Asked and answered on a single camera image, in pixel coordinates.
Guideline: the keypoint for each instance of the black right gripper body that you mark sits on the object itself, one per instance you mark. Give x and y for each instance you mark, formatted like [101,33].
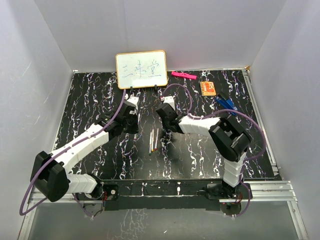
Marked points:
[165,124]

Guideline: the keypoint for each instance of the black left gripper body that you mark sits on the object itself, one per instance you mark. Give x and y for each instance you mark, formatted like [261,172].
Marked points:
[131,125]

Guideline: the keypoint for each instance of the purple whiteboard pen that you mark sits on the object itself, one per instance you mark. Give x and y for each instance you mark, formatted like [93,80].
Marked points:
[137,129]

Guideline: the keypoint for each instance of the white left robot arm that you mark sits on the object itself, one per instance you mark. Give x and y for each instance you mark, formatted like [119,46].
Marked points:
[51,173]

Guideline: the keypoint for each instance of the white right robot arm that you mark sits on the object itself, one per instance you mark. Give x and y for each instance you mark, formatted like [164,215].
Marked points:
[229,137]

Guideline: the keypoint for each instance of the red whiteboard pen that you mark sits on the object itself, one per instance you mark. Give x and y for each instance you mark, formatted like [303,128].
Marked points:
[156,140]

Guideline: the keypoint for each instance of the yellow whiteboard pen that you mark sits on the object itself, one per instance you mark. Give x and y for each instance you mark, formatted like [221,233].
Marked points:
[152,140]

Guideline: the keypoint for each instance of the green whiteboard pen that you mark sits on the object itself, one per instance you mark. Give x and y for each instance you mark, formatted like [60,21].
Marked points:
[150,143]

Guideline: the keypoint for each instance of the orange card pack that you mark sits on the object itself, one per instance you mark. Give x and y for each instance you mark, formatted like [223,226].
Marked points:
[207,88]

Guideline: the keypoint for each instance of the small framed whiteboard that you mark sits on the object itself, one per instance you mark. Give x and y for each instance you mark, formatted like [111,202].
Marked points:
[141,69]

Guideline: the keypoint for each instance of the blue stapler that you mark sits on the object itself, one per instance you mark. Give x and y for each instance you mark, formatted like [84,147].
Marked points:
[225,101]

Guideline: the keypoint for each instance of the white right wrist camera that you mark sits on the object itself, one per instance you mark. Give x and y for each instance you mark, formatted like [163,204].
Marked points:
[168,100]

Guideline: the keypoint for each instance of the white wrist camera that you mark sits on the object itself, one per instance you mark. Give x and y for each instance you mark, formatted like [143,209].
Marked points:
[168,100]
[133,100]

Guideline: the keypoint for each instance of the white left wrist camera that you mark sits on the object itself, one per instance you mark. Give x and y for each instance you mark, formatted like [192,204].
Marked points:
[133,100]

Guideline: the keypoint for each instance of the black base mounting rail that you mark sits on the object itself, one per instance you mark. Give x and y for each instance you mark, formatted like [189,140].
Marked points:
[207,194]

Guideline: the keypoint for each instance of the aluminium frame rail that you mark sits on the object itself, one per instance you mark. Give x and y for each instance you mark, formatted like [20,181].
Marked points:
[280,191]

